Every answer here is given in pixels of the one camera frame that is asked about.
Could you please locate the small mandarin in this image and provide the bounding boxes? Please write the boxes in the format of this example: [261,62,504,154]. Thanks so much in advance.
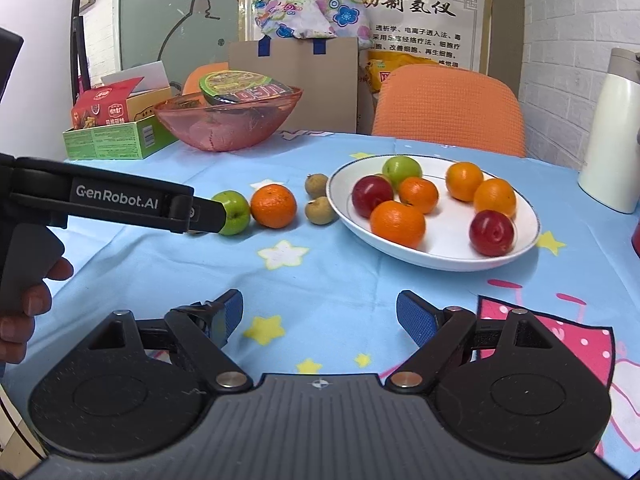
[398,177,439,215]
[369,200,427,249]
[250,184,298,229]

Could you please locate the white thermos jug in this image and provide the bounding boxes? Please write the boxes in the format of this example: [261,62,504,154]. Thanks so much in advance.
[577,47,640,215]

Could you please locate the brown cardboard box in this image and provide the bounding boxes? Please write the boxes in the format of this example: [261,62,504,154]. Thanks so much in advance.
[228,36,359,134]

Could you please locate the blue cartoon tablecloth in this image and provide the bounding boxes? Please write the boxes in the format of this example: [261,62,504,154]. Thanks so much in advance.
[0,130,640,461]

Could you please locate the person's left hand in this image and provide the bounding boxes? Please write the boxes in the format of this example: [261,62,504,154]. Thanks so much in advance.
[0,257,75,366]

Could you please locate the green cardboard box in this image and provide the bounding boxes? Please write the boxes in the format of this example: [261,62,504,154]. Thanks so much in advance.
[62,102,180,161]

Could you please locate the red snack packet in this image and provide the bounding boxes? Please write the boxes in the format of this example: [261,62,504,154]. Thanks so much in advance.
[71,77,146,130]

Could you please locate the instant noodle cup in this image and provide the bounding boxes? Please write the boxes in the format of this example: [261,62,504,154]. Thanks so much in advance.
[198,71,293,107]

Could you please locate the beige cardboard box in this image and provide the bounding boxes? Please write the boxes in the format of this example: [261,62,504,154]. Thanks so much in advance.
[0,385,46,466]

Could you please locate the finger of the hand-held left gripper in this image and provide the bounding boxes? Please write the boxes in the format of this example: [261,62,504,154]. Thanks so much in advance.
[170,195,228,236]

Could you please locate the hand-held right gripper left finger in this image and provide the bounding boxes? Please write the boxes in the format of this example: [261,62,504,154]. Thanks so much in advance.
[87,288,253,393]

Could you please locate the floral cloth bag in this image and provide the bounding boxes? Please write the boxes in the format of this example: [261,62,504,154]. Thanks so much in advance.
[254,0,376,41]

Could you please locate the orange chair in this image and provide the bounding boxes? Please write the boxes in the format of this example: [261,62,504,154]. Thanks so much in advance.
[182,62,230,96]
[371,64,527,158]

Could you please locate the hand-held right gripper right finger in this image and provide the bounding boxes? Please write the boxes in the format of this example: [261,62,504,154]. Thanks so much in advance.
[385,290,556,393]

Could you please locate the pink glass bowl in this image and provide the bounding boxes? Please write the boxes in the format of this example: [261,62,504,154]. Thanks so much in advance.
[153,86,304,152]

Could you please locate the green apple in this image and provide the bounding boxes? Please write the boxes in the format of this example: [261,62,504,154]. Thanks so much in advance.
[211,190,251,236]
[382,155,423,191]

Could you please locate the red plum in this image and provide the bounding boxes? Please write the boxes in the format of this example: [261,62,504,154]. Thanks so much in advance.
[469,210,516,257]
[351,175,395,219]

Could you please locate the frosted glass door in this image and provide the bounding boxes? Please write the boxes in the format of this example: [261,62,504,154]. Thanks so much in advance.
[117,0,241,68]

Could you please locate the white plate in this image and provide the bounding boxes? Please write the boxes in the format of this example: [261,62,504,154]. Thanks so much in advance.
[326,154,542,272]

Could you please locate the white paper sheet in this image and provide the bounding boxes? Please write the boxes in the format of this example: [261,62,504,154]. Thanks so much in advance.
[101,61,172,92]

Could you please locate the wall poster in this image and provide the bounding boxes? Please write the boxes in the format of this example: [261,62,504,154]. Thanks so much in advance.
[239,0,493,73]

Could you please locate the yellow bag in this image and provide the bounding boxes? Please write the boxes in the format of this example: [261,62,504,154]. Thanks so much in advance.
[362,57,426,93]

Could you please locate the large orange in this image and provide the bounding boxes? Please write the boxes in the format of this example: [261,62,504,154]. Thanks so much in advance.
[473,178,517,219]
[445,161,484,202]

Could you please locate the yellowish carton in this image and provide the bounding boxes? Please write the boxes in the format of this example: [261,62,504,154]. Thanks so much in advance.
[122,87,173,123]

